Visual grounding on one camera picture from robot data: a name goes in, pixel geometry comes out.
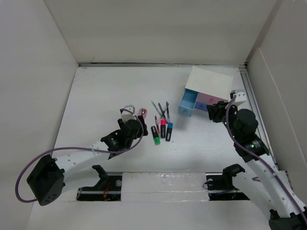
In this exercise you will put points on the right aluminium rail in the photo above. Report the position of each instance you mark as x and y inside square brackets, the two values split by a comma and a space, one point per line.
[261, 130]

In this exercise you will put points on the aluminium rail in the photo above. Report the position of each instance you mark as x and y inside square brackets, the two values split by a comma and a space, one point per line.
[261, 130]
[135, 65]

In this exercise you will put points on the light blue drawer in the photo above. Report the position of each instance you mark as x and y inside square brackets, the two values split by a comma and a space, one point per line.
[187, 103]

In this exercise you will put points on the red pen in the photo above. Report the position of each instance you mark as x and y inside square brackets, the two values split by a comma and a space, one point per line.
[157, 125]

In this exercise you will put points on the green highlighter marker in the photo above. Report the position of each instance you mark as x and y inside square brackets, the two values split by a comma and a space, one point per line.
[155, 135]

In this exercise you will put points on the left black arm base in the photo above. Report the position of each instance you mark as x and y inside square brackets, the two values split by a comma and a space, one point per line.
[108, 187]

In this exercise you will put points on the pink highlighter marker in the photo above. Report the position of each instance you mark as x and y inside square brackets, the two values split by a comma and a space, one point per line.
[163, 128]

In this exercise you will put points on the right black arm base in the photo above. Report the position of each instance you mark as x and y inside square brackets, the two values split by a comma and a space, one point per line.
[220, 186]

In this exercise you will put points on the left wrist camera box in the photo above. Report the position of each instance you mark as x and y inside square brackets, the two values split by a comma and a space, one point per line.
[128, 113]

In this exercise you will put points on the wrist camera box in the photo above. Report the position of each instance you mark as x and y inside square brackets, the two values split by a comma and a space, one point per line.
[240, 95]
[128, 113]

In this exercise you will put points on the black gel pen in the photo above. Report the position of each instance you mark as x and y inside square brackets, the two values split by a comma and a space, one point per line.
[167, 112]

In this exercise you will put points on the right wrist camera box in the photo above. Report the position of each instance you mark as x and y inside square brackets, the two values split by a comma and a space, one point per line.
[240, 95]

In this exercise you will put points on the purple blue drawer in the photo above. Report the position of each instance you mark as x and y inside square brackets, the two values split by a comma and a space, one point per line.
[201, 106]

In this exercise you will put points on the pink drawer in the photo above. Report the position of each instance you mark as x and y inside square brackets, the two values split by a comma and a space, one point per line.
[209, 99]

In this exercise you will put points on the green clear pen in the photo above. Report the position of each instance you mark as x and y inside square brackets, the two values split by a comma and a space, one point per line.
[156, 108]

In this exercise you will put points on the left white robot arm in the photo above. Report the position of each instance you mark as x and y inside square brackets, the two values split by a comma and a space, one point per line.
[53, 176]

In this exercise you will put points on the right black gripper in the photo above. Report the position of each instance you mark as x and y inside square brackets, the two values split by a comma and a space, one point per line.
[218, 108]

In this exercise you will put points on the back aluminium rail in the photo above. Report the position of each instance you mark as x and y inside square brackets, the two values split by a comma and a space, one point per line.
[135, 65]

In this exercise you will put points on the blue highlighter marker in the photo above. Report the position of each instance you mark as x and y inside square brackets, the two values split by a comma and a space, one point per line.
[169, 131]

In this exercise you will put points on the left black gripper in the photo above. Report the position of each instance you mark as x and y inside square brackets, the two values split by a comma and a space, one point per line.
[140, 132]

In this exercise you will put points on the white drawer cabinet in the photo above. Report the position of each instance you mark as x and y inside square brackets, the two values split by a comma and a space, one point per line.
[209, 82]

